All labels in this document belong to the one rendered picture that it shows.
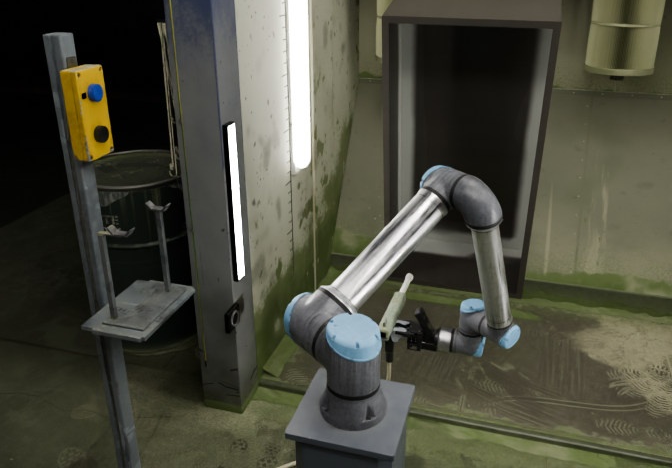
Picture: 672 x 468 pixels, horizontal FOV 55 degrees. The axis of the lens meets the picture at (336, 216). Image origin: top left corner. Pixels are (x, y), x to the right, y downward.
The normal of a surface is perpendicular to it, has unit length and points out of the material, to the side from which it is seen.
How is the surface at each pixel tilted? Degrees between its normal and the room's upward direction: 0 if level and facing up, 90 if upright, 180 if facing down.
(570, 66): 90
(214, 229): 90
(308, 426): 0
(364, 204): 57
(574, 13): 90
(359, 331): 5
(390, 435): 0
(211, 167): 90
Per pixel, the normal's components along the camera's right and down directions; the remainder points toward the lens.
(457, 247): -0.05, -0.83
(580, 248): -0.25, -0.19
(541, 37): -0.27, 0.55
